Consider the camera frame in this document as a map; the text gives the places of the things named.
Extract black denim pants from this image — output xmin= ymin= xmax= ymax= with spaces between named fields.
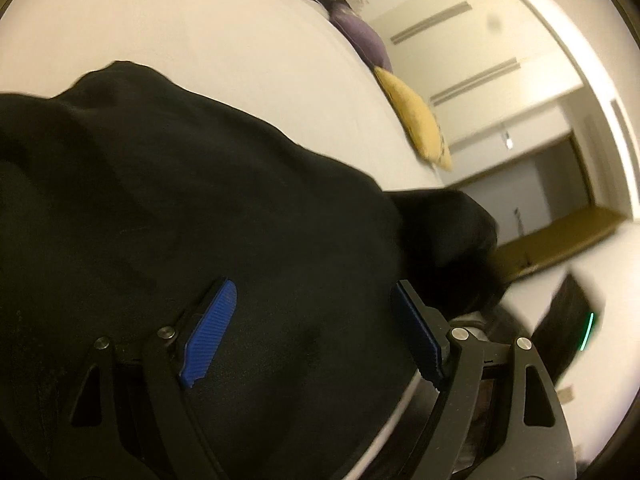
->
xmin=1 ymin=62 xmax=499 ymax=479

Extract yellow cushion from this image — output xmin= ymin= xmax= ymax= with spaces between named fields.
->
xmin=373 ymin=66 xmax=452 ymax=171

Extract purple cushion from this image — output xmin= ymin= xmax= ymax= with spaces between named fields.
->
xmin=330 ymin=2 xmax=393 ymax=73

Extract white wardrobe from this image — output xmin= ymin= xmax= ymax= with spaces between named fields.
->
xmin=359 ymin=0 xmax=640 ymax=221

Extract white bed mattress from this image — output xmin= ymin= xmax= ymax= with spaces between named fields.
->
xmin=0 ymin=0 xmax=452 ymax=480

